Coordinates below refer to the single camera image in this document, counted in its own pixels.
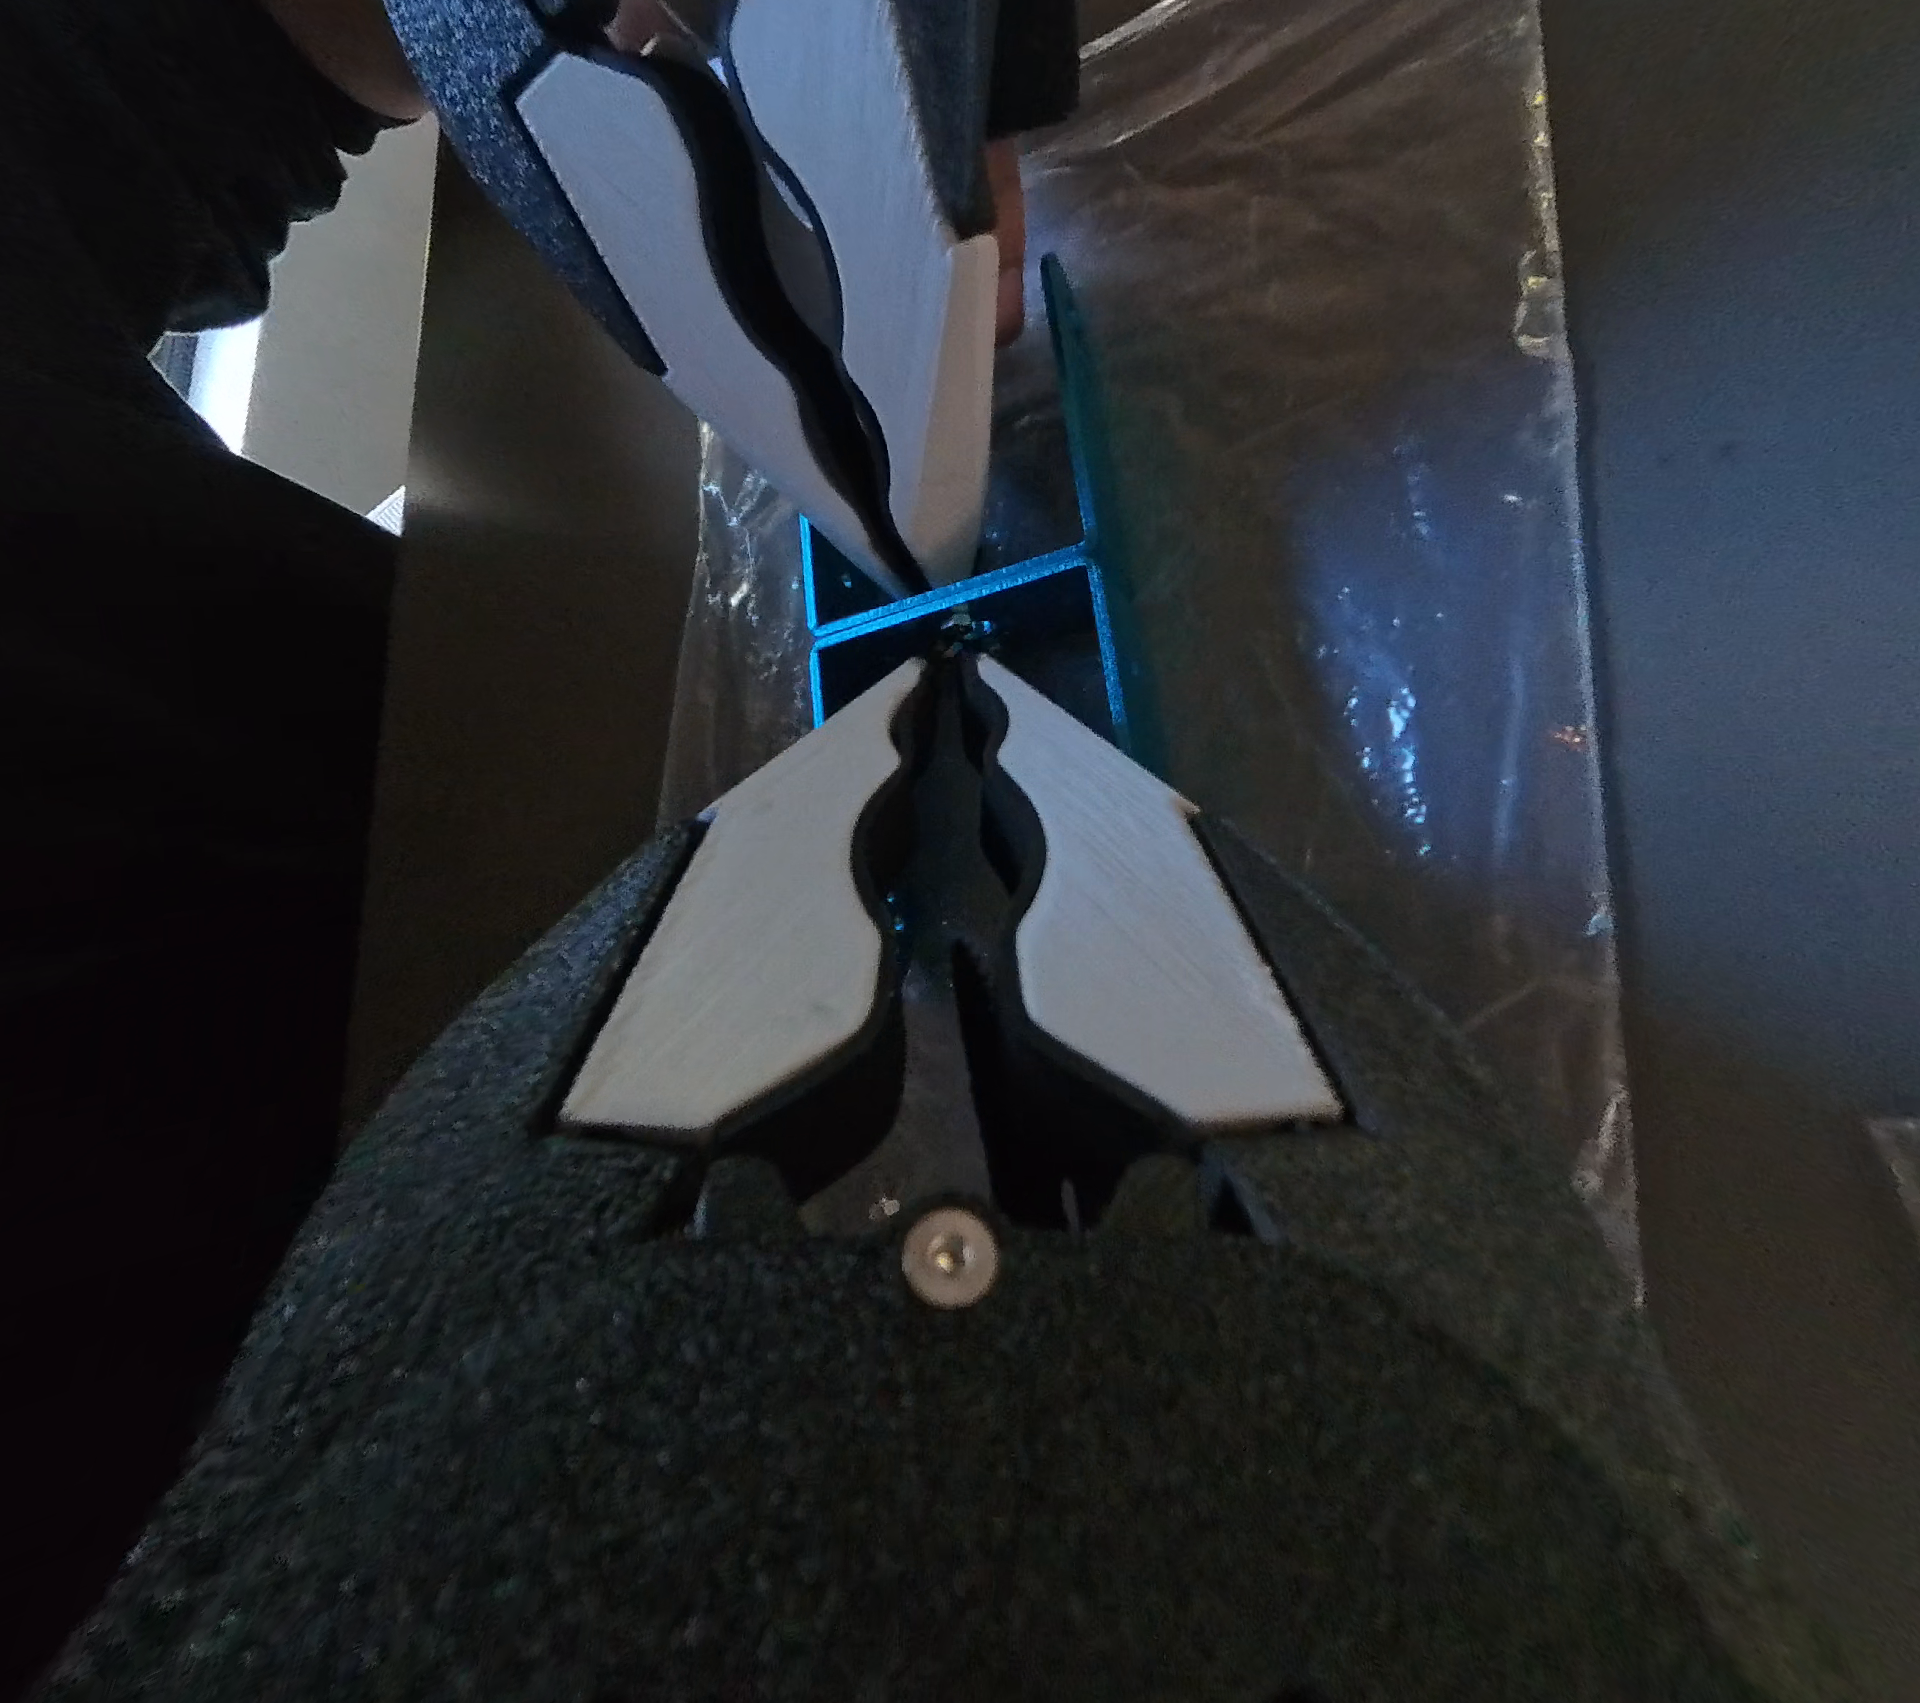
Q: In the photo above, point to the grey desk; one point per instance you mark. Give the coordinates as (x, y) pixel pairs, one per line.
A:
(1725, 534)

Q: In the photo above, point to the person's left hand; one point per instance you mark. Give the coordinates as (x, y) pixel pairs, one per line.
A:
(1016, 265)

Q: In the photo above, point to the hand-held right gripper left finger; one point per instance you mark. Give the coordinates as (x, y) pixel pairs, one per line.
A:
(750, 968)

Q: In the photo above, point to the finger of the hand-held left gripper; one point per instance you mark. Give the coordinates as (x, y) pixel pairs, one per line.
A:
(870, 158)
(630, 217)

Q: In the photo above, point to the large clear plastic bag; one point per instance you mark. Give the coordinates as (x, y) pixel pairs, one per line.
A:
(1348, 383)

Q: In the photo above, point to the blue metal bracket assembly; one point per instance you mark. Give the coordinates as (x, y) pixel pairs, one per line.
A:
(1094, 503)

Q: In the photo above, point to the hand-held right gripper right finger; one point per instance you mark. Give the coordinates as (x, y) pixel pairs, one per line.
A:
(1171, 968)

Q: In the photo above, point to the person's black top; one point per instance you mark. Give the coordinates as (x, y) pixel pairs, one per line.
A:
(120, 534)

